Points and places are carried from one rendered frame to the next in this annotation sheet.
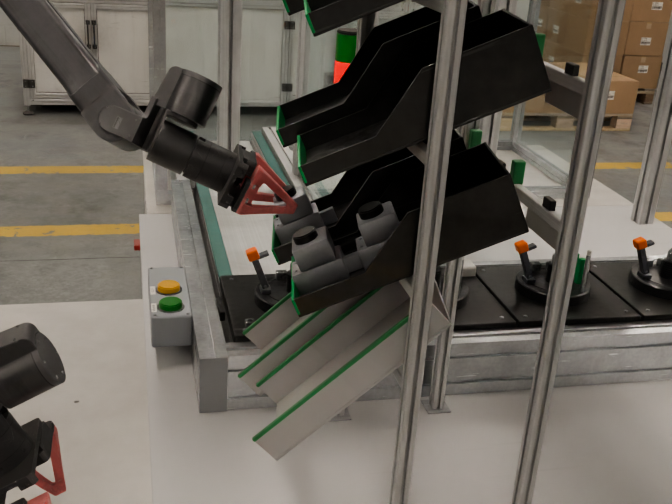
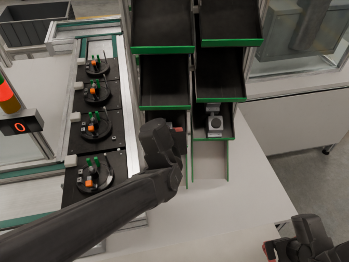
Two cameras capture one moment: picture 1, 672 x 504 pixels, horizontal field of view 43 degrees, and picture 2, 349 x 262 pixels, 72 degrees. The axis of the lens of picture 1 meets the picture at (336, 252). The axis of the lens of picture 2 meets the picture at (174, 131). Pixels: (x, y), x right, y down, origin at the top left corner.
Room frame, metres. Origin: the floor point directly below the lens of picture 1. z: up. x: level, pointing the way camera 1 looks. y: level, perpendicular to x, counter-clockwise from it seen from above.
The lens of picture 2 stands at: (1.06, 0.54, 1.77)
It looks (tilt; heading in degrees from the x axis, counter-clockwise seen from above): 48 degrees down; 273
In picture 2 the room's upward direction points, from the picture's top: straight up
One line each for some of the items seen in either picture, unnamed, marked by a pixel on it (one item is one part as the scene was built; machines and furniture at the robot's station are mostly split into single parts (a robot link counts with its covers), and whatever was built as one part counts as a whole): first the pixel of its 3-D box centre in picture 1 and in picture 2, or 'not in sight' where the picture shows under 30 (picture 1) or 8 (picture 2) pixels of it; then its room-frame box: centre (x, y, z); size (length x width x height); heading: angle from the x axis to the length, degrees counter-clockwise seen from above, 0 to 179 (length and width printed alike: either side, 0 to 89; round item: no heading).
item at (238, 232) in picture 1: (278, 263); (21, 194); (1.67, 0.12, 0.91); 0.84 x 0.28 x 0.10; 14
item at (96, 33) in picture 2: not in sight; (203, 24); (0.92, -1.39, 0.92); 2.35 x 0.41 x 0.12; 14
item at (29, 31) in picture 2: not in sight; (40, 23); (2.48, -1.77, 0.73); 0.62 x 0.42 x 0.23; 14
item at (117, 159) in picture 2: (293, 305); (96, 180); (1.38, 0.07, 0.96); 0.24 x 0.24 x 0.02; 14
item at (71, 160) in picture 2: not in sight; (71, 161); (1.50, 0.00, 0.97); 0.05 x 0.05 x 0.04; 14
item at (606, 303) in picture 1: (555, 269); (95, 89); (1.50, -0.42, 1.01); 0.24 x 0.24 x 0.13; 14
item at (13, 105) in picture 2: not in sight; (8, 102); (1.59, 0.00, 1.28); 0.05 x 0.05 x 0.05
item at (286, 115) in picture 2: not in sight; (271, 102); (0.31, -1.04, 0.43); 1.11 x 0.68 x 0.86; 14
